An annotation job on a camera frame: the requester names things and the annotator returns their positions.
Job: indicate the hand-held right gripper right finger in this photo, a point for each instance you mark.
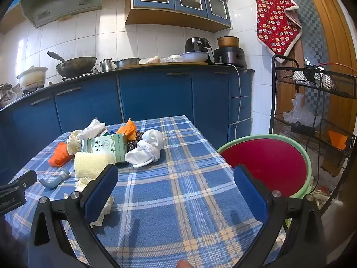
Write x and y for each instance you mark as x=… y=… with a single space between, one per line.
x=249 y=192

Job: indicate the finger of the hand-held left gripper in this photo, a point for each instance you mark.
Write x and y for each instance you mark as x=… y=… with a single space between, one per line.
x=21 y=180

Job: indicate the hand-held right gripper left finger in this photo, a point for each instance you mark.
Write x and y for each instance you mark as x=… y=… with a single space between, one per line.
x=101 y=192

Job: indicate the pale yellow sponge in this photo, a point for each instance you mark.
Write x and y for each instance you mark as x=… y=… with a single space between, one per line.
x=92 y=164

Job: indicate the grey plastic hook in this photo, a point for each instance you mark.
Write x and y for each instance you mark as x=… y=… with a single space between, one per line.
x=54 y=179

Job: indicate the red bucket with green rim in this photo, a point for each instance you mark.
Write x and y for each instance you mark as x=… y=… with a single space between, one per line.
x=267 y=162

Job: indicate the orange paper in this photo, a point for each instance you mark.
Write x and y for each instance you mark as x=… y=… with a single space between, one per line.
x=127 y=129
x=58 y=156
x=337 y=139

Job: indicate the green tissue box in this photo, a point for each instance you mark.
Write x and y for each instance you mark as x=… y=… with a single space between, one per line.
x=108 y=146

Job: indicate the cream tissue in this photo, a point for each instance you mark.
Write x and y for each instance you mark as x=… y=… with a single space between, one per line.
x=73 y=143

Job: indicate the steel wool scourer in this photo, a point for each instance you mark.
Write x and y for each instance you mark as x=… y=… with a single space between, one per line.
x=134 y=142

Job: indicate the blue plastic wrapper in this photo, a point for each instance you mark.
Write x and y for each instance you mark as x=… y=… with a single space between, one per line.
x=112 y=131

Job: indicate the white sock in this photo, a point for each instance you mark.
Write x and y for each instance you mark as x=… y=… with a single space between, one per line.
x=145 y=148

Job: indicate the person's right hand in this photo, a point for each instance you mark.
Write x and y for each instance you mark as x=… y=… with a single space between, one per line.
x=184 y=264

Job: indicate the blue plaid tablecloth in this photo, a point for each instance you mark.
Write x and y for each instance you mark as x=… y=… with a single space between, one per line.
x=173 y=189

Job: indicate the black power adapter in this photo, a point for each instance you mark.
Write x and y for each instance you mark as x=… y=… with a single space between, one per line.
x=302 y=129

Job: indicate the pile of dishes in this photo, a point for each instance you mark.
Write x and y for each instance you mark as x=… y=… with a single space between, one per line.
x=5 y=92

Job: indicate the clear plastic bag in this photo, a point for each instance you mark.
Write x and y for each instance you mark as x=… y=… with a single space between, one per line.
x=299 y=111

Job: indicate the white clay pot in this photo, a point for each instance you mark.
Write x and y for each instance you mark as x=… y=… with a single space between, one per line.
x=32 y=78

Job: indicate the orange paper in rack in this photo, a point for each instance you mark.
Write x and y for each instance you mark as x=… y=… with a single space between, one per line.
x=337 y=139

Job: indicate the blue kitchen base cabinets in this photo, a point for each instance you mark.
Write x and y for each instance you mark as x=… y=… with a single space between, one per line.
x=156 y=95

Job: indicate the black gas stove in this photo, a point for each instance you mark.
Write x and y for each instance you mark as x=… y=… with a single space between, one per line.
x=79 y=75

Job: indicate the black wok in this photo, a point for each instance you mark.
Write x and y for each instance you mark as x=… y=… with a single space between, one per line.
x=75 y=65

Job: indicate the small steel kettle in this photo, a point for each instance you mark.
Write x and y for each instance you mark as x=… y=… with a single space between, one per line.
x=106 y=64

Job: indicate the steel basin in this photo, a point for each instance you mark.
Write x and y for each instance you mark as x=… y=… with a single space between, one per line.
x=127 y=62

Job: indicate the black charger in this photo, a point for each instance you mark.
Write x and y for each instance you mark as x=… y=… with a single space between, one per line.
x=309 y=74

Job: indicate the white device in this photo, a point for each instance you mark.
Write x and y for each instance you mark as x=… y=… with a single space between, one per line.
x=325 y=80

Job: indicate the dark rice cooker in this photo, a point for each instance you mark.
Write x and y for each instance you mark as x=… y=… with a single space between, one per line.
x=230 y=55

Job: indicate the beige food piece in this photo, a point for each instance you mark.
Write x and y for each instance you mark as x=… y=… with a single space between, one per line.
x=154 y=59

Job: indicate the white bowl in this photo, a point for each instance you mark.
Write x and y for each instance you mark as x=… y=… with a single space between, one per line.
x=194 y=56

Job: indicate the brown inner cooking pot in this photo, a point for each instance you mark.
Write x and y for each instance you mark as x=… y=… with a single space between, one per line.
x=228 y=42

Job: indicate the white food piece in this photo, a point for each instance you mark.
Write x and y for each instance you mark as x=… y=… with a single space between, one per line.
x=174 y=58

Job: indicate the black air fryer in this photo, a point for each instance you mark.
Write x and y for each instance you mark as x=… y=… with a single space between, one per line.
x=196 y=46

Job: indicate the red floral cloth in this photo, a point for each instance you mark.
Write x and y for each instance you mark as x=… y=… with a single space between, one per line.
x=274 y=19

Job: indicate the wooden door with glass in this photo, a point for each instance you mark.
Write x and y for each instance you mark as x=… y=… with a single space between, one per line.
x=337 y=33

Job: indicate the grey range hood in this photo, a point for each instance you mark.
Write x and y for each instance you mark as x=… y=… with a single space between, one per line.
x=61 y=0

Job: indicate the blue wall cabinet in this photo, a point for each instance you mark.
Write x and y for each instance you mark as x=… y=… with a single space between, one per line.
x=178 y=0

